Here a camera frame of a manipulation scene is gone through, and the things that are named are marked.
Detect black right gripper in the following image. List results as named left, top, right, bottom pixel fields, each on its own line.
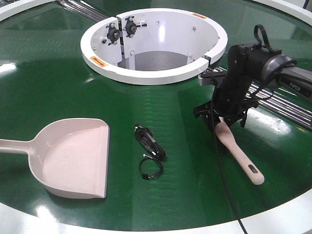
left=193, top=98, right=259, bottom=133

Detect beige hand brush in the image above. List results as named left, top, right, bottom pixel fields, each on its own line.
left=215, top=117, right=265, bottom=185

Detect thick black cable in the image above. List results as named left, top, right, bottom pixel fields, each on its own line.
left=134, top=124, right=166, bottom=161

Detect thin looped black cable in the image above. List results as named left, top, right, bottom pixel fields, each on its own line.
left=138, top=154, right=164, bottom=181

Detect beige plastic dustpan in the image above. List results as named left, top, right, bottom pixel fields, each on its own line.
left=0, top=118, right=110, bottom=199

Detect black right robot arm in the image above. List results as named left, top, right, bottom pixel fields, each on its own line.
left=193, top=43, right=312, bottom=131

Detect white outer conveyor rim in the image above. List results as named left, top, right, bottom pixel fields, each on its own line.
left=0, top=2, right=312, bottom=234

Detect chrome roller bars right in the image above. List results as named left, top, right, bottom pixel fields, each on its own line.
left=204, top=67, right=312, bottom=131

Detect chrome roller bars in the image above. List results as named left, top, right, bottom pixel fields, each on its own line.
left=56, top=0, right=109, bottom=22
left=204, top=67, right=312, bottom=131

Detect orange warning sticker rear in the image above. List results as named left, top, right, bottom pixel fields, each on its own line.
left=192, top=13, right=207, bottom=19

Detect orange warning sticker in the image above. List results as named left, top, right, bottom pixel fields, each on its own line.
left=90, top=56, right=107, bottom=67
left=192, top=13, right=207, bottom=19

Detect orange warning sticker front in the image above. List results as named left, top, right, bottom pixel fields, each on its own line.
left=90, top=56, right=107, bottom=67

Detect chrome roller bars top left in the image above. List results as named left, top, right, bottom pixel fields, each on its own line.
left=56, top=0, right=109, bottom=22

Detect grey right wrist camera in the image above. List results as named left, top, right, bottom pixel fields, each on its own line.
left=198, top=71, right=227, bottom=87

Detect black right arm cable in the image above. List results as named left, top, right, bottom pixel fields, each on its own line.
left=211, top=24, right=298, bottom=234

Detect white central conveyor ring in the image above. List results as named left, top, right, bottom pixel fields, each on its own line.
left=80, top=7, right=228, bottom=86

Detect black bearing mount right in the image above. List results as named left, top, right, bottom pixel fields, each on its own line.
left=123, top=16, right=147, bottom=38

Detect black bearing mount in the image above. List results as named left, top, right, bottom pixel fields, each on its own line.
left=106, top=23, right=120, bottom=45
left=123, top=16, right=147, bottom=38

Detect black bearing mount left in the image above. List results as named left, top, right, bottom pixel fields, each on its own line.
left=106, top=23, right=120, bottom=45

